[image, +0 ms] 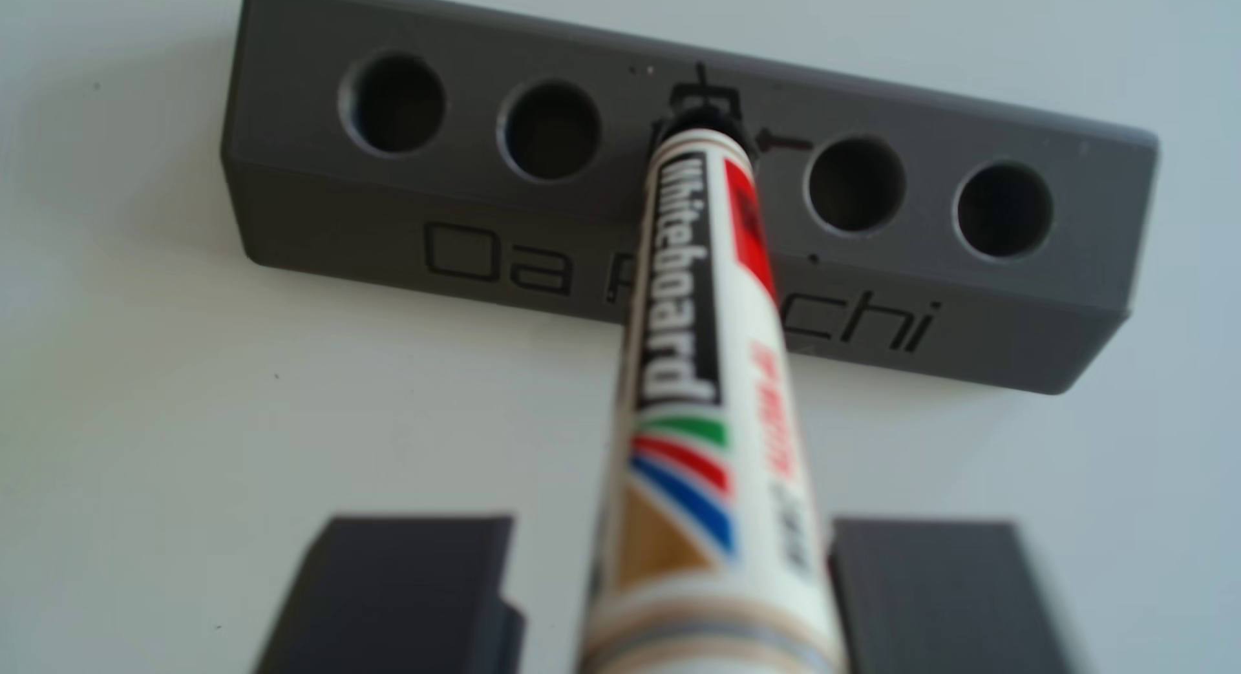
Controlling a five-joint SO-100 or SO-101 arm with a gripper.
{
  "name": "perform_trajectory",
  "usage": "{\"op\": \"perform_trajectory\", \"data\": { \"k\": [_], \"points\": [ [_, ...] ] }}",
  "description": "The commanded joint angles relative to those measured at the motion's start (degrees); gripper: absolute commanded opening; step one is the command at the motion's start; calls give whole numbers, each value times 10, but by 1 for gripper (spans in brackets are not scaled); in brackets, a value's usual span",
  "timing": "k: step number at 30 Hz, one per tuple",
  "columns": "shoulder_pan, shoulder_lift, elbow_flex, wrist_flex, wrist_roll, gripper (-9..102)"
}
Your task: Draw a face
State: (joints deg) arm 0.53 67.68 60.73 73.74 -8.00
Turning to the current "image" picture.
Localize grey Da Pinchi pen holder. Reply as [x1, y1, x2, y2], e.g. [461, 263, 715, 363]
[220, 0, 1161, 396]

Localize whiteboard with aluminium frame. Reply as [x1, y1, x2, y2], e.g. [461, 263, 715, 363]
[0, 0, 1241, 674]

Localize white whiteboard marker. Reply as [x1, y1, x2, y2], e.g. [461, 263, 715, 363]
[577, 107, 849, 674]

